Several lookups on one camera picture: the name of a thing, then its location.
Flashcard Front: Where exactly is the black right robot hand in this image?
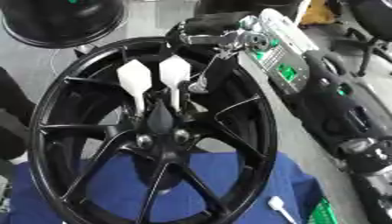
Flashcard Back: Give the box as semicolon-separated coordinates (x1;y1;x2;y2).
164;10;257;95

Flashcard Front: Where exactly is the black spoked wheel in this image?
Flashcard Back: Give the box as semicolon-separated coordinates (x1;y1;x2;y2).
25;36;281;224

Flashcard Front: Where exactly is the yellow object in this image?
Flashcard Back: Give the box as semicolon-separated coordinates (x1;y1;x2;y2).
298;0;334;26

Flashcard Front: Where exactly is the black office chair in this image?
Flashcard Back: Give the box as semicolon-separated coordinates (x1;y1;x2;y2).
329;26;392;79

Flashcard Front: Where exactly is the green plastic basket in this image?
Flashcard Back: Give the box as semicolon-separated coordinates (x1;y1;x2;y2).
304;197;342;224

